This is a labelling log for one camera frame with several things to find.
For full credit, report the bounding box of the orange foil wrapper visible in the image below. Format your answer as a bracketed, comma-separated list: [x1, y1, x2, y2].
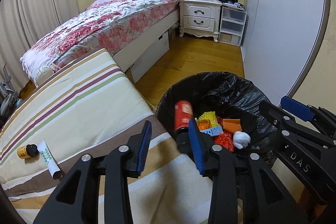
[197, 119, 212, 131]

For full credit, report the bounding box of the yellow label dark bottle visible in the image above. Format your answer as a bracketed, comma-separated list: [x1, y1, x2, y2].
[17, 144, 38, 160]

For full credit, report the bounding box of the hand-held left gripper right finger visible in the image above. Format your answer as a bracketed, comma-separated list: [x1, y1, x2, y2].
[188, 118, 309, 224]

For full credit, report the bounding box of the bin with black bag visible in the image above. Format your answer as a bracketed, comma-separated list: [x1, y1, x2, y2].
[155, 71, 282, 174]

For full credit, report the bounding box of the white box under bed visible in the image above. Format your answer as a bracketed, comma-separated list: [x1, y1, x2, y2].
[130, 31, 170, 83]

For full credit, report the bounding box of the white sliding wardrobe door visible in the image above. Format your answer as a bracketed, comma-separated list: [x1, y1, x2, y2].
[240, 0, 331, 106]

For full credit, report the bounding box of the yellow foam fruit net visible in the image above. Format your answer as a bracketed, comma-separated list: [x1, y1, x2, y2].
[197, 111, 219, 127]

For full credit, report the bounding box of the striped sheet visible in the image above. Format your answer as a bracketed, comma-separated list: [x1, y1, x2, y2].
[0, 48, 218, 224]

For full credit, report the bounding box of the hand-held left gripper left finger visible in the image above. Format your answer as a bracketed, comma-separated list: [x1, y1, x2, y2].
[33, 120, 153, 224]

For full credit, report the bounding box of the orange plastic bag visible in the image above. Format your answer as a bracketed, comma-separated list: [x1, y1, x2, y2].
[219, 116, 243, 139]

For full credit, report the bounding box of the grey desk chair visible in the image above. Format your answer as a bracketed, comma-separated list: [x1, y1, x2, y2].
[0, 64, 23, 119]

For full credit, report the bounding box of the red mesh net bundle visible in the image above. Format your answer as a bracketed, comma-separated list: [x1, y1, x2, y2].
[213, 133, 235, 153]

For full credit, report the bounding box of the beige curtain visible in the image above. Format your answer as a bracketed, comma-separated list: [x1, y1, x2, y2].
[0, 0, 79, 75]

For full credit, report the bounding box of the floral quilt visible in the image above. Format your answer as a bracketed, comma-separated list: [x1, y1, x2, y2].
[20, 0, 183, 77]

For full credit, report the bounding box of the white nightstand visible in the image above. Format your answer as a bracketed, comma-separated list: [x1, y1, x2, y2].
[179, 0, 223, 42]

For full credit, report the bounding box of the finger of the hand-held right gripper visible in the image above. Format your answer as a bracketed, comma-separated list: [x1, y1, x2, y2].
[259, 101, 334, 146]
[280, 96, 336, 139]

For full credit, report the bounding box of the white tube with green print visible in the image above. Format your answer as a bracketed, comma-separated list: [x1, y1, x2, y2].
[37, 141, 63, 179]

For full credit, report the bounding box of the red cylindrical can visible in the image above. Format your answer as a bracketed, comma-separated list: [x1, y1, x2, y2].
[175, 100, 196, 153]

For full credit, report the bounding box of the white tissue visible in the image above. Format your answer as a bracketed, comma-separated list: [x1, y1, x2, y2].
[233, 131, 251, 149]

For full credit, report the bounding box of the plastic drawer unit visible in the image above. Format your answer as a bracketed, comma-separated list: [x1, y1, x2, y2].
[217, 6, 247, 46]

